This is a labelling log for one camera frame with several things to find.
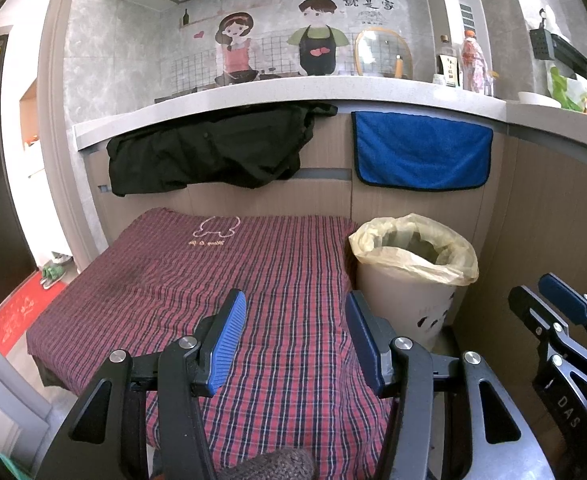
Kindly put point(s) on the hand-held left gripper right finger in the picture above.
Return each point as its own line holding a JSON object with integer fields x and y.
{"x": 368, "y": 345}

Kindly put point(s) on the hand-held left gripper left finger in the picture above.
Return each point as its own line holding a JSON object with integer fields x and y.
{"x": 226, "y": 345}

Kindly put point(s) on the red plaid cloth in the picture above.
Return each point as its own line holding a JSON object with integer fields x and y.
{"x": 273, "y": 270}

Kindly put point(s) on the brown kitchen cabinet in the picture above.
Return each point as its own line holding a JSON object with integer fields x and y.
{"x": 298, "y": 200}

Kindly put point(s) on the pair of shoes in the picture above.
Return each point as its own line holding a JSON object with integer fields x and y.
{"x": 54, "y": 271}

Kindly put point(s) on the green white plastic bag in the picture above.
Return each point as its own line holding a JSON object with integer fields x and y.
{"x": 573, "y": 92}

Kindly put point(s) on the white kitchen countertop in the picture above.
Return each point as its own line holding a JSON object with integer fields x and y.
{"x": 273, "y": 95}

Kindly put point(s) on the white bowl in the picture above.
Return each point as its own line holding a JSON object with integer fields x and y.
{"x": 538, "y": 99}

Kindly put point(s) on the red doormat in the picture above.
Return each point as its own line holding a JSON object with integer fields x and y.
{"x": 21, "y": 310}

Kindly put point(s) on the black wall rack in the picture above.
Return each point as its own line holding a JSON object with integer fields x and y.
{"x": 556, "y": 50}

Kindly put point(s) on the cartoon wall sticker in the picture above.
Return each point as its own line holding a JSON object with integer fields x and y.
{"x": 273, "y": 25}

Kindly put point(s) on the white wall unit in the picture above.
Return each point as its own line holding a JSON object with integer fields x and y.
{"x": 453, "y": 2}

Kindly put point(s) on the person's left hand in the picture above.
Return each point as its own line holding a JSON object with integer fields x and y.
{"x": 273, "y": 467}

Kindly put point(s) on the dark sauce bottle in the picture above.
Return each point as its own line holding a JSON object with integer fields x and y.
{"x": 447, "y": 67}

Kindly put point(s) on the beige wastebasket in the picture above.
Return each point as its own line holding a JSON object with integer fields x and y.
{"x": 403, "y": 305}

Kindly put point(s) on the orange-capped plastic bottle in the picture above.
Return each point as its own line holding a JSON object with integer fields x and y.
{"x": 474, "y": 65}

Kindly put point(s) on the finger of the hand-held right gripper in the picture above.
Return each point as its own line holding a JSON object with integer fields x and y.
{"x": 566, "y": 295}
{"x": 528, "y": 310}

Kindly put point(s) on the blue towel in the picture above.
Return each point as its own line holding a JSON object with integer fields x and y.
{"x": 423, "y": 152}

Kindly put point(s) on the black cloth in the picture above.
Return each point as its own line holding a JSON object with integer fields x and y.
{"x": 213, "y": 152}

